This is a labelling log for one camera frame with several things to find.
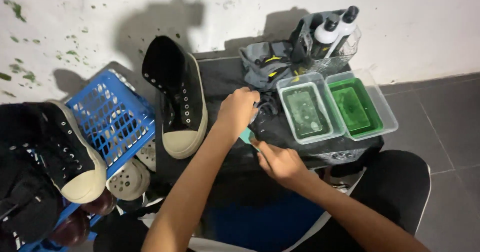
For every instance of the person's left fingers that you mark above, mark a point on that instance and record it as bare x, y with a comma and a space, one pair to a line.
250, 95

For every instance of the black shoelace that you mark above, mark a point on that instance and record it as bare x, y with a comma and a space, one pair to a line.
267, 107

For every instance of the teal cleaning brush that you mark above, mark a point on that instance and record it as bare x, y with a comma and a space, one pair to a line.
247, 135

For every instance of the white perforated clog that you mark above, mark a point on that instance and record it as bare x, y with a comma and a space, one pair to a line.
127, 180
148, 155

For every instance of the person's right hand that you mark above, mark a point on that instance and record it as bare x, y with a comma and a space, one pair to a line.
287, 167

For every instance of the person's left hand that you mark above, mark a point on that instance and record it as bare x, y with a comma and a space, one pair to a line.
236, 111

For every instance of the clear plastic organizer box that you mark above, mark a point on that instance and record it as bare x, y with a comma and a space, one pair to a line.
333, 51

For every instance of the blue plastic basket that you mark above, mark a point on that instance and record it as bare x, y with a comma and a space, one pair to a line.
112, 118

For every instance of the clear tub with dark-green water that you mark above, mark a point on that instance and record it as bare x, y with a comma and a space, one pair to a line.
307, 109

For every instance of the grey cloth with yellow marks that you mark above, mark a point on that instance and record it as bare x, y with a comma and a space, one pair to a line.
264, 66

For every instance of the black table cloth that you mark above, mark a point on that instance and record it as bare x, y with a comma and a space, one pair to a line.
225, 75

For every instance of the clear tub with bright-green water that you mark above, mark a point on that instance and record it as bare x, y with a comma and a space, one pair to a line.
356, 105

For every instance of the black high-top sneaker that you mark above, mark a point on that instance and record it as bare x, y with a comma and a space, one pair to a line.
63, 147
180, 94

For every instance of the white bottle with black cap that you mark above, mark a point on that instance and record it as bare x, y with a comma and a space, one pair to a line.
325, 34
345, 25

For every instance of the glossy brown shoe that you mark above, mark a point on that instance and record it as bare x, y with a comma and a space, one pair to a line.
71, 229
101, 204

